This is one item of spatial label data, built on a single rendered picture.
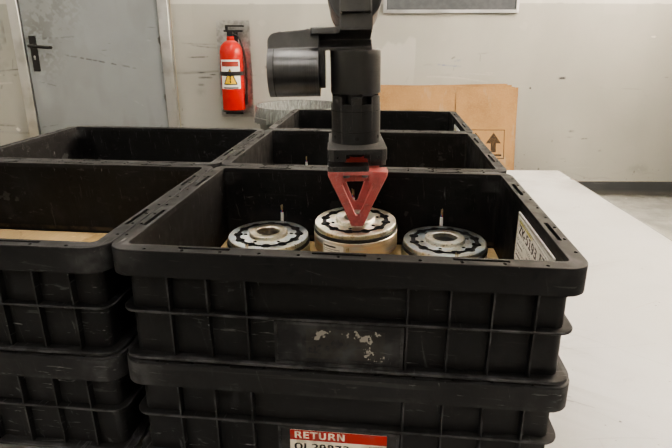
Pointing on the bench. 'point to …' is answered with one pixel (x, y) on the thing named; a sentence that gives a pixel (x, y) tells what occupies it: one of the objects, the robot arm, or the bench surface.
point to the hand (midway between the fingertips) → (356, 212)
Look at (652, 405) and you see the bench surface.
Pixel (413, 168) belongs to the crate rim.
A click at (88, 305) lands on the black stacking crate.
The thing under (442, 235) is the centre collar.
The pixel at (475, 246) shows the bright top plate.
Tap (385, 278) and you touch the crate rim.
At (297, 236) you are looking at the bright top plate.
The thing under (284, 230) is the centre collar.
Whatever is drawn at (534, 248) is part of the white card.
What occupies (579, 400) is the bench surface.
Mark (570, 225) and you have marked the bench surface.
